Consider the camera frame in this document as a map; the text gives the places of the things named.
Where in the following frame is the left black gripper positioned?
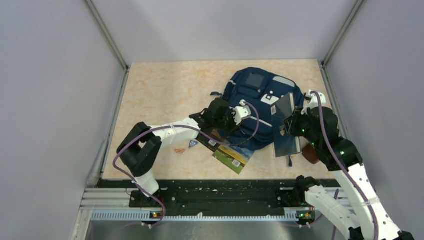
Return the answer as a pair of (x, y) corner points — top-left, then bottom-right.
(213, 108), (243, 138)

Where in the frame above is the dark blue hardcover book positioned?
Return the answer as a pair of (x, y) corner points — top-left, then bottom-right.
(271, 93), (301, 158)

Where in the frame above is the navy blue student backpack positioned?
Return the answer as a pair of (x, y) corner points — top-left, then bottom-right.
(211, 67), (305, 157)

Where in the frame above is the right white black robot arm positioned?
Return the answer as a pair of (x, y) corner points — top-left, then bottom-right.
(286, 106), (414, 240)

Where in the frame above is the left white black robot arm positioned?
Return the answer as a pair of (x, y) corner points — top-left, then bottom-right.
(116, 98), (251, 207)

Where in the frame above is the black paperback book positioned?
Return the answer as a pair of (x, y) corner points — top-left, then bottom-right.
(195, 128), (230, 153)

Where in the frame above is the brown leather pouch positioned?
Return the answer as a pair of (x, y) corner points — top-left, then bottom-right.
(301, 143), (320, 165)

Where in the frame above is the blue triangular eraser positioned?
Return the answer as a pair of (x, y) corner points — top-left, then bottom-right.
(188, 140), (199, 149)

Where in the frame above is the blue landscape cover book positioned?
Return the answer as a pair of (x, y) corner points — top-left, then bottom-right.
(212, 145), (255, 175)

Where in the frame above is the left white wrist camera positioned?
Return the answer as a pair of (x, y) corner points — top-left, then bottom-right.
(233, 99), (252, 126)

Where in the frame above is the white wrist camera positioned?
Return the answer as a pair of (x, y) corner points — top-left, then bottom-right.
(301, 89), (327, 115)
(233, 99), (252, 126)

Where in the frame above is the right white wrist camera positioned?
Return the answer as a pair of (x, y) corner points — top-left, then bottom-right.
(301, 89), (327, 115)

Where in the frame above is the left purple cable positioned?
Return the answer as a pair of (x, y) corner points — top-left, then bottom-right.
(112, 100), (261, 229)

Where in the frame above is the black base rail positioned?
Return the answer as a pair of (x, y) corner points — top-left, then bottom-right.
(129, 179), (314, 217)

